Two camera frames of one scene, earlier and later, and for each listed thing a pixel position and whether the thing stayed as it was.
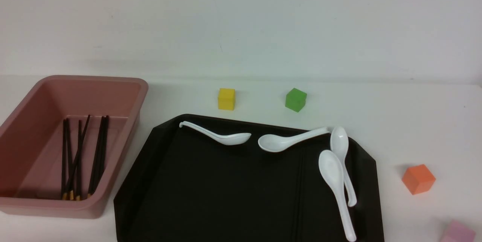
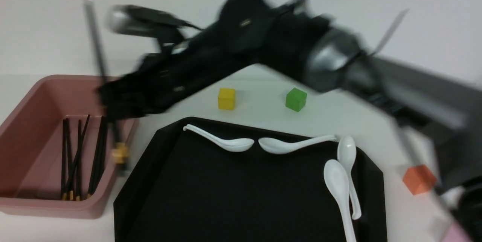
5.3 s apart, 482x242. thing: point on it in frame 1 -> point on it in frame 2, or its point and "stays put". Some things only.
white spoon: (339, 143) -> (346, 152)
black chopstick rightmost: (99, 177) stays put
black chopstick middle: (79, 178) stays put
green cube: (295, 100) stays put
